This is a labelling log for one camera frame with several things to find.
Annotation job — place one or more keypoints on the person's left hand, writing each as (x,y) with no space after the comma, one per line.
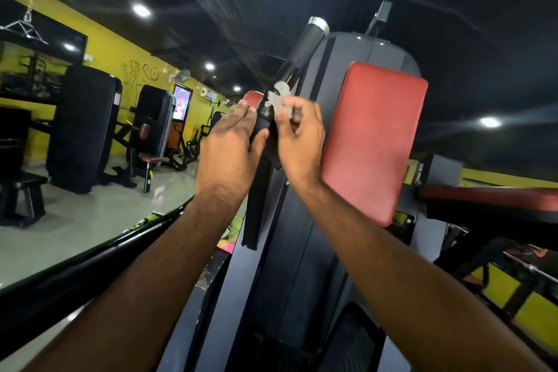
(226,162)

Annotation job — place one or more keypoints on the person's right hand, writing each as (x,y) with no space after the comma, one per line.
(301,145)

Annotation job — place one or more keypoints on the white cleaning wipe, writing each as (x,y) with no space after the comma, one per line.
(281,90)

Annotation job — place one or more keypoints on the person's left forearm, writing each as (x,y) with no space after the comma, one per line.
(131,297)

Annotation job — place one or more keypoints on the person's right forearm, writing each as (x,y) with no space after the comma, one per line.
(414,289)

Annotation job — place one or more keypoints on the orange black edged panel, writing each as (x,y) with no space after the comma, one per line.
(174,136)

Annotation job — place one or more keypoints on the red machine pad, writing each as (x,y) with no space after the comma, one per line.
(375,140)
(488,197)
(253,98)

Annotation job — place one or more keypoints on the white air conditioner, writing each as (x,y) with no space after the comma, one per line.
(209,93)

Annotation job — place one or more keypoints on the round ceiling light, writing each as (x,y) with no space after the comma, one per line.
(236,88)
(141,10)
(490,122)
(209,66)

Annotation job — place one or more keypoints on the pink blue poster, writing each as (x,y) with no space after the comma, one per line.
(181,101)

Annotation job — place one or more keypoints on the maroon seat pad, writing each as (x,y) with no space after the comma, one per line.
(150,158)

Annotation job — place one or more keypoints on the maroon chest pad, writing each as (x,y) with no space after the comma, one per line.
(144,132)

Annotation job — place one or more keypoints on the dark weight stack shroud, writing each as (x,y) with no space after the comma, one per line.
(152,114)

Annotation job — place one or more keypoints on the green black striped towel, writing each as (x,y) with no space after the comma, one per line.
(148,220)

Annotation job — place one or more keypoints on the black tubular machine frame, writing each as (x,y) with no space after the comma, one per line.
(187,153)

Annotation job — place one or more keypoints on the black lever row machine frame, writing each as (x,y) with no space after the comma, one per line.
(131,171)

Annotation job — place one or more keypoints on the grey wall fan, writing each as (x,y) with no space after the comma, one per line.
(182,75)

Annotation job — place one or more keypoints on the black framed wall mirror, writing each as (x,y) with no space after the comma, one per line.
(43,42)

